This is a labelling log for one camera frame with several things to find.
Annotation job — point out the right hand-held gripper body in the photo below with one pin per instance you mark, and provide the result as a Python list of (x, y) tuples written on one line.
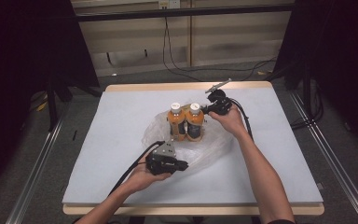
[(220, 102)]

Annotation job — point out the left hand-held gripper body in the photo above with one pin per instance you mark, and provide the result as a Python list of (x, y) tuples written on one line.
[(163, 161)]

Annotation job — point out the person's right hand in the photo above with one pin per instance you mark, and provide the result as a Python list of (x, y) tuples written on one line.
[(231, 121)]

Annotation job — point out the person's left hand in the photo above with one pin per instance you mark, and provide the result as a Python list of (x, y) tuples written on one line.
[(143, 182)]

